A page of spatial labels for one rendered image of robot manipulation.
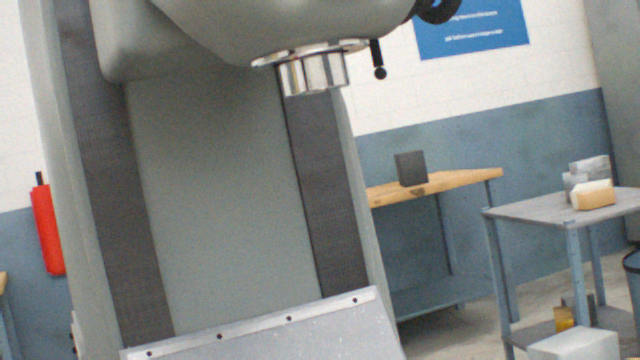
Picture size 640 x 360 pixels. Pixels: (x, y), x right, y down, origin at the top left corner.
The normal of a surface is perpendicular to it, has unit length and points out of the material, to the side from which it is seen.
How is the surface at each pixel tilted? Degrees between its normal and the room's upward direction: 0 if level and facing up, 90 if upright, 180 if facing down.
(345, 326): 64
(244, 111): 90
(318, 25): 149
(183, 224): 90
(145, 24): 90
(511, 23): 90
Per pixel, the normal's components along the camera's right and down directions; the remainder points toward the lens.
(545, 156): 0.33, -0.02
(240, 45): -0.36, 0.86
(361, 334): 0.20, -0.45
